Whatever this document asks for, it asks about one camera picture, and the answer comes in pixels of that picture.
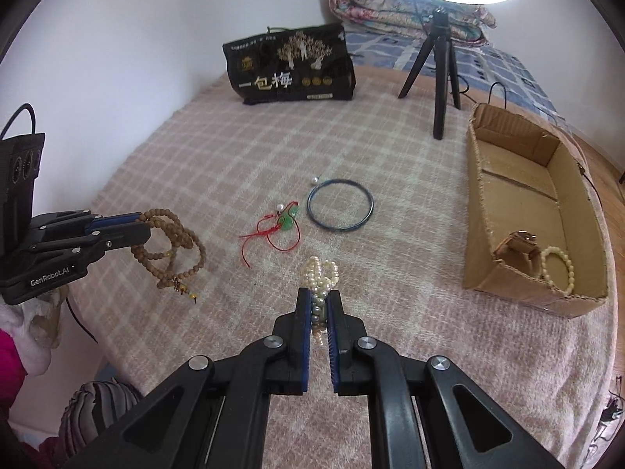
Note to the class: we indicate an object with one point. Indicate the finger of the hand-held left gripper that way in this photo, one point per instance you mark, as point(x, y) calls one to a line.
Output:
point(114, 220)
point(117, 239)

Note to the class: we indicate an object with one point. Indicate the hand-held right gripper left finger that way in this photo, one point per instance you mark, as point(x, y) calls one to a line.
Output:
point(303, 323)

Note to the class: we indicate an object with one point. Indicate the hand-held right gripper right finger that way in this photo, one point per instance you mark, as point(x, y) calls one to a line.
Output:
point(333, 325)

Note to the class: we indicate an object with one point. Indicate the pink plaid blanket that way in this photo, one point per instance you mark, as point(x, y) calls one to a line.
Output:
point(390, 278)

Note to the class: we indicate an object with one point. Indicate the white plush cloth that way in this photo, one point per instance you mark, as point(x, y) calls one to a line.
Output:
point(34, 317)

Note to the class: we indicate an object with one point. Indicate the dark blue bangle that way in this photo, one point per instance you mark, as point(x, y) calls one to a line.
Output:
point(342, 205)

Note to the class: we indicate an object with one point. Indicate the pink cloth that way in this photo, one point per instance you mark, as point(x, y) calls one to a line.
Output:
point(10, 366)

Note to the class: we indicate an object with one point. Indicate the striped grey cushion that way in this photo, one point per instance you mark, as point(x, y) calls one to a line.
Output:
point(97, 413)

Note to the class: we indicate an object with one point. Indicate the open cardboard box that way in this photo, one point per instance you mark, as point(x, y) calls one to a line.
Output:
point(517, 190)

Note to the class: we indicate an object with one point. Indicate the black printed bag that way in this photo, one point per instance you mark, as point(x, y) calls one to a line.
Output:
point(288, 66)

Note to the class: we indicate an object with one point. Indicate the black tripod stand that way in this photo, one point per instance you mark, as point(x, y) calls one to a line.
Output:
point(439, 63)

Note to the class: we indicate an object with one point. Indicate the blue patterned bed sheet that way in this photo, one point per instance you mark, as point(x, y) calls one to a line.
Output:
point(508, 71)

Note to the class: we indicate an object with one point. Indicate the folded floral quilt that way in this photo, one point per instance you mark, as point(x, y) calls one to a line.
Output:
point(385, 7)

